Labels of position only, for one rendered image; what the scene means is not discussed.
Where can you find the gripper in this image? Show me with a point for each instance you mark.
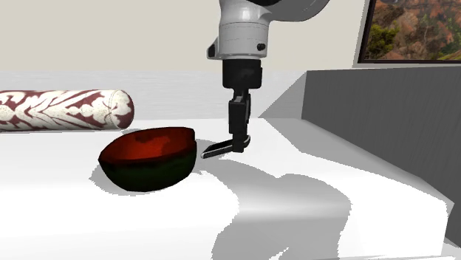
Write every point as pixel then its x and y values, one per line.
pixel 241 74

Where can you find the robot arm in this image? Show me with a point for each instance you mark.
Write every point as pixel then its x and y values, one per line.
pixel 243 32

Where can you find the black flat phone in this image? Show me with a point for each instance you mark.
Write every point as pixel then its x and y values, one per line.
pixel 216 148

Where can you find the red and green bowl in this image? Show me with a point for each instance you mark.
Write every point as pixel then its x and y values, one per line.
pixel 151 162

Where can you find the white bed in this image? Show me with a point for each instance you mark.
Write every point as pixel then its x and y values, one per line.
pixel 324 216

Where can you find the red and white bolster pillow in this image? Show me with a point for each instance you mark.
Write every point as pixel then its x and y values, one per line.
pixel 61 109

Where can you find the framed landscape wall picture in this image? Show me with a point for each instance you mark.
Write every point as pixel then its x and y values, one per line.
pixel 414 30

